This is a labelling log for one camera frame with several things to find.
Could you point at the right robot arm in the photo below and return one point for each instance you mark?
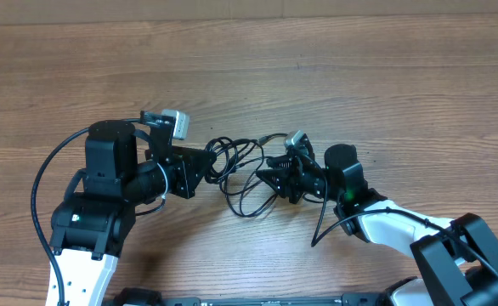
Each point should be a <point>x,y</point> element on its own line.
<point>457,258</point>

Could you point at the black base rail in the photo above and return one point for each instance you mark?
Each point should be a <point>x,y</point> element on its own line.
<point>139,296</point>

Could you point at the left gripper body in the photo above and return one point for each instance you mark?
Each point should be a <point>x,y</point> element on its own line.
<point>178,172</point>

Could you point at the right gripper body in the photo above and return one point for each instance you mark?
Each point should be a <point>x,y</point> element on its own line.
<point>311,182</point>

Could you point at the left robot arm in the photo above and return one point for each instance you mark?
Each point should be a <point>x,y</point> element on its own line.
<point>125,167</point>

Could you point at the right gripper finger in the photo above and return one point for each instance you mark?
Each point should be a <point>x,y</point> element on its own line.
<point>284,162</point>
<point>284,183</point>

